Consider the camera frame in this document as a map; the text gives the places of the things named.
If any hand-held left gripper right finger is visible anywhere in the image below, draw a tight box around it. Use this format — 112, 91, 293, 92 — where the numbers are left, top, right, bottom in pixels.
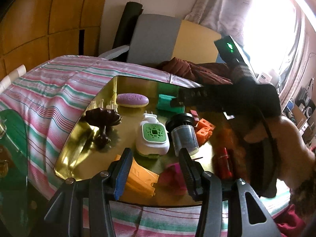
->
178, 148, 282, 237

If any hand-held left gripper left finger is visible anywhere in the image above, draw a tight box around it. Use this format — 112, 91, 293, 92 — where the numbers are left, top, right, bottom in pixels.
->
44, 148, 134, 237

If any green plastic piece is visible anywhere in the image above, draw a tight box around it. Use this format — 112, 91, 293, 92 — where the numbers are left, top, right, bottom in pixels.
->
156, 92, 185, 116

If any pink plastic piece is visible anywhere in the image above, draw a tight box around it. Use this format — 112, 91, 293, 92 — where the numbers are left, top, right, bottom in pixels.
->
158, 162, 188, 195

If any orange yellow plastic piece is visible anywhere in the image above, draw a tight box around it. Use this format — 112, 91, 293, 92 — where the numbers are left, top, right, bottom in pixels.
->
115, 154, 160, 198

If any clear jar with black cap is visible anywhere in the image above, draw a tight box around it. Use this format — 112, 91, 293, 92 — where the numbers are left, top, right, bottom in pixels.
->
165, 114, 200, 156

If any orange plastic block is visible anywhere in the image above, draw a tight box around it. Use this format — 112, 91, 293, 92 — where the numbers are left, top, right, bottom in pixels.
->
195, 118, 216, 144

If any white green plug-in air freshener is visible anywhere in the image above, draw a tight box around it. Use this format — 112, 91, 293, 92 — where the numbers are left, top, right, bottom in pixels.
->
134, 110, 171, 158

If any red cylindrical case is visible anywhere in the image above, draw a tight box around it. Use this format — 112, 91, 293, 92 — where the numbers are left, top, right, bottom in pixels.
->
213, 147, 234, 178

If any purple oval soap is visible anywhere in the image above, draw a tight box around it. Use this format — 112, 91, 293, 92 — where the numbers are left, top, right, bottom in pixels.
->
117, 92, 149, 108

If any gold metal tin tray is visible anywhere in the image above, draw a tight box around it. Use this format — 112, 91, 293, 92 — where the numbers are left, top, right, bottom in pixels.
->
54, 75, 250, 208

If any dark brown carved ornament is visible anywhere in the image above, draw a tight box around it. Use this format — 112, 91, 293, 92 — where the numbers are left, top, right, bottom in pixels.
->
85, 108, 123, 151

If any white pronged plastic piece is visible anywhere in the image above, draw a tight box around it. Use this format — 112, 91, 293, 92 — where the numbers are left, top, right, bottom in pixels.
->
99, 98, 119, 111

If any person's right forearm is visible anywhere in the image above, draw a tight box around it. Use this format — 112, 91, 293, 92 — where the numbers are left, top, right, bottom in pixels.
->
289, 175, 316, 218

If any person's right hand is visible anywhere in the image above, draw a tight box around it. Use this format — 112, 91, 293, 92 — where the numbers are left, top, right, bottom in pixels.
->
243, 116, 316, 186

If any brown quilted blanket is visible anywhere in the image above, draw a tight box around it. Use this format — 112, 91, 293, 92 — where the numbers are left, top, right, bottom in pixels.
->
158, 57, 235, 87

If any white printed box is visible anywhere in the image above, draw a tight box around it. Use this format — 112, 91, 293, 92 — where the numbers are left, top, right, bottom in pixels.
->
257, 71, 272, 83

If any cardboard box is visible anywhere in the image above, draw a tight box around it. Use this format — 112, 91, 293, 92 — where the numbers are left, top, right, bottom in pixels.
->
288, 104, 309, 129

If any pale patterned curtain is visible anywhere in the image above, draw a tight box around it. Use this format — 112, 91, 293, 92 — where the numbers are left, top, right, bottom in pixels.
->
276, 7, 316, 99
185, 0, 255, 47

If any grey yellow blue padded headboard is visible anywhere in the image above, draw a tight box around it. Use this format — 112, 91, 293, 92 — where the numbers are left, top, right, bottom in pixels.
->
126, 13, 223, 66

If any white foam piece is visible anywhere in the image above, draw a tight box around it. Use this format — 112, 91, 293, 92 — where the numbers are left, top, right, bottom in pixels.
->
97, 45, 130, 60

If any black rolled mat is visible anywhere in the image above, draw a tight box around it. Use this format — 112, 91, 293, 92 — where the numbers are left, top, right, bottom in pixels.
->
112, 1, 144, 50

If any red cloth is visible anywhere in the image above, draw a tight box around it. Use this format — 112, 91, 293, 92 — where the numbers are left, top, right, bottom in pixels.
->
274, 210, 307, 237

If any pink green striped bedsheet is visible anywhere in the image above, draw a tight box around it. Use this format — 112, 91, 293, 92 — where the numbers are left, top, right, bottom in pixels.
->
0, 54, 292, 237

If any green glass side table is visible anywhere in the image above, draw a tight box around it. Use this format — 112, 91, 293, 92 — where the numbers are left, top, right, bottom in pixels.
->
0, 109, 29, 228

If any white paper cup stack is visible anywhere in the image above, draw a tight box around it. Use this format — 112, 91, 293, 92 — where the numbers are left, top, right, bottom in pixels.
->
0, 65, 26, 89

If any wooden wardrobe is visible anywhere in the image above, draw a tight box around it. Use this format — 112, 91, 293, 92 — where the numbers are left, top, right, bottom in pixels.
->
0, 0, 109, 67

